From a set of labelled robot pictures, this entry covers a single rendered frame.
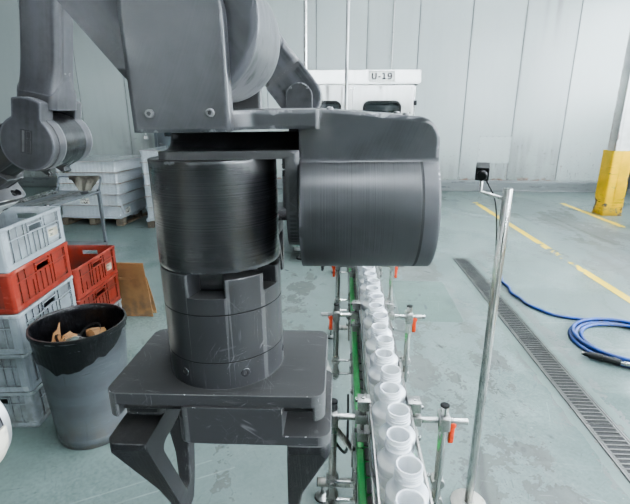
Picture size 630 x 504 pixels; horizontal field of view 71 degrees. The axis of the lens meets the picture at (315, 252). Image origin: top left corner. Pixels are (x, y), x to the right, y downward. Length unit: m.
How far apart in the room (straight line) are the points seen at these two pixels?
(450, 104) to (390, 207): 10.55
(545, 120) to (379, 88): 6.88
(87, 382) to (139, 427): 2.21
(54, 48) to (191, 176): 0.56
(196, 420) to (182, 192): 0.10
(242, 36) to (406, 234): 0.10
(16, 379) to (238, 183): 2.73
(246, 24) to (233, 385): 0.15
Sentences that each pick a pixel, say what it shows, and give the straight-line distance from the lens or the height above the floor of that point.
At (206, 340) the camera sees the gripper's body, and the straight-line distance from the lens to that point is 0.21.
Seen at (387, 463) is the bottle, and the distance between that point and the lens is 0.73.
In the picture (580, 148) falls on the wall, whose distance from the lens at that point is 11.76.
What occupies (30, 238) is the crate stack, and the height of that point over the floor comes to 1.00.
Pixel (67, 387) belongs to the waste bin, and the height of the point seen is 0.39.
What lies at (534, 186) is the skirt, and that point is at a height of 0.12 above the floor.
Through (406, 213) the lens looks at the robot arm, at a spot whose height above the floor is 1.58.
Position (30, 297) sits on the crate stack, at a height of 0.70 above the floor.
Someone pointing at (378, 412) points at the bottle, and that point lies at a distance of 0.82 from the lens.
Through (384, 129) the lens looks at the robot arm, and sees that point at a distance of 0.18.
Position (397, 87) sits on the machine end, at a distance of 4.99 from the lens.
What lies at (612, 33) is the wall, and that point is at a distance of 11.98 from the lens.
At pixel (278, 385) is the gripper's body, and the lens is 0.22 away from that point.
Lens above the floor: 1.61
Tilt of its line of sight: 17 degrees down
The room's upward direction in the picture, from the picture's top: straight up
